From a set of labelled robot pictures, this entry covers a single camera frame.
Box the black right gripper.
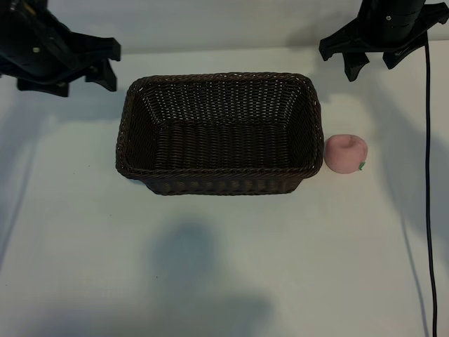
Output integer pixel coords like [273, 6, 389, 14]
[318, 0, 449, 83]

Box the pink peach with green leaf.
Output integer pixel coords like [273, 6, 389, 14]
[324, 133, 368, 174]

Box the black cable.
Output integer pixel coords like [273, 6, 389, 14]
[423, 30, 439, 337]

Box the dark brown wicker basket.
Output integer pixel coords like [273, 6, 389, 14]
[114, 72, 324, 197]

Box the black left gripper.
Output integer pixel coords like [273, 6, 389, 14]
[0, 9, 122, 98]

